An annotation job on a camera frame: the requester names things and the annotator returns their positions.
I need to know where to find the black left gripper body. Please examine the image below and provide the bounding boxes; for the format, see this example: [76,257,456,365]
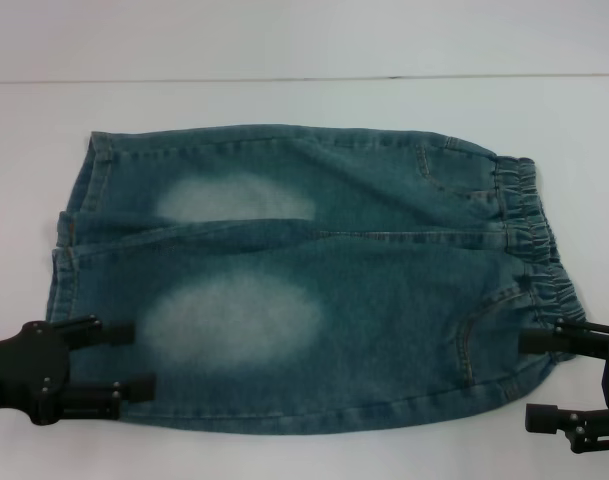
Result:
[0,321,74,426]

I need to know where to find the blue denim shorts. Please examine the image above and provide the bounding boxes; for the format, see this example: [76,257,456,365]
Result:
[47,118,589,435]

